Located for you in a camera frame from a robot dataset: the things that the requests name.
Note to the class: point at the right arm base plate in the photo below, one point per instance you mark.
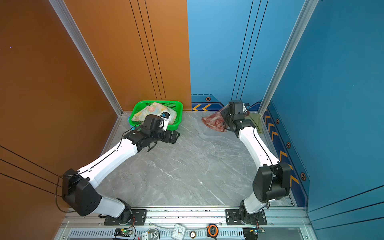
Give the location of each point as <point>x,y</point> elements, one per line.
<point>240,217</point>

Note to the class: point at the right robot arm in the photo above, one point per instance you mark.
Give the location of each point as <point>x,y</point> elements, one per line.
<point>272,180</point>

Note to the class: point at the right small circuit board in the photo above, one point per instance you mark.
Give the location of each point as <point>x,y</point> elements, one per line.
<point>257,231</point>

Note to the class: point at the olive green skirt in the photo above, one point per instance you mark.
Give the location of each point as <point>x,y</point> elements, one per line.
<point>256,118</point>

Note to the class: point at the green plastic basket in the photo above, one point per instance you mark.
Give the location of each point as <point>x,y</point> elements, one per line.
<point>174,105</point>

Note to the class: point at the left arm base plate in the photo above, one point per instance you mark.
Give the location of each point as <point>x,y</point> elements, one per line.
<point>135,217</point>

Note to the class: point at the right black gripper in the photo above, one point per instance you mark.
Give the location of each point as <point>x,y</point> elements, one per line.
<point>224,112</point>

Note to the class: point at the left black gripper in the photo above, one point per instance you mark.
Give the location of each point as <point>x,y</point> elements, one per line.
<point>169,140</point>

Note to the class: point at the cream yellow cloth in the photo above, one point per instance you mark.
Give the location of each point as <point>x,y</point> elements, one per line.
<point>154,109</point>

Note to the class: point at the small tape roll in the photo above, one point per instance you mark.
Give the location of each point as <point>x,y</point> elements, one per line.
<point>193,234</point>

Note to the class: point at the white square clock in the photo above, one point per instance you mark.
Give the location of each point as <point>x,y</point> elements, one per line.
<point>178,232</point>

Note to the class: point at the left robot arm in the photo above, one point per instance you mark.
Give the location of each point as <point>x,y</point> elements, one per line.
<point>79,188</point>

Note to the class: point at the green circuit board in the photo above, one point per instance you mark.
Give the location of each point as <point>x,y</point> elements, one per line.
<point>124,234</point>

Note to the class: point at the orange black tape measure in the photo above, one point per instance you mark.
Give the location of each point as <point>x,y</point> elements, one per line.
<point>212,231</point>

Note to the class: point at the red plaid skirt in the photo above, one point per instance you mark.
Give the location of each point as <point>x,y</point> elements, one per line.
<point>215,122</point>

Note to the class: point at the white power plug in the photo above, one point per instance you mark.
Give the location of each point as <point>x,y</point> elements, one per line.
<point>146,236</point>

